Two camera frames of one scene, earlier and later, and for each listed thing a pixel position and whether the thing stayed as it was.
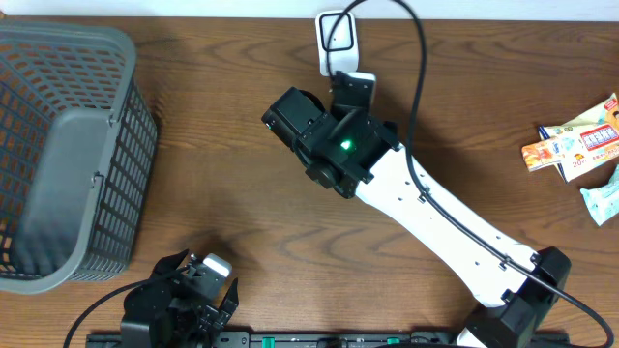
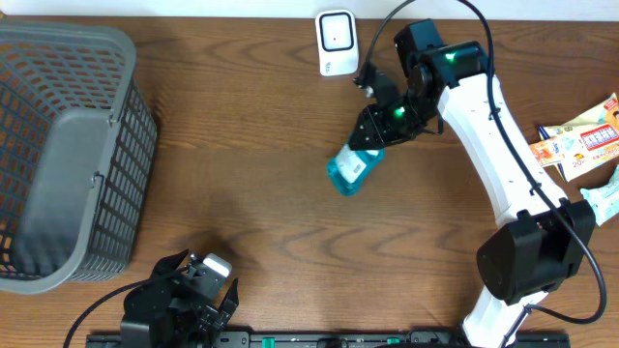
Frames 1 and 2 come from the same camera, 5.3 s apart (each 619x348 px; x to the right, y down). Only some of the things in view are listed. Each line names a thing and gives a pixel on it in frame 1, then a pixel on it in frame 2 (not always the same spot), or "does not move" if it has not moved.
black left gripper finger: (167, 264) does not move
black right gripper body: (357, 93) -> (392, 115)
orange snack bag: (589, 140) does not move
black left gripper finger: (229, 304) does not move
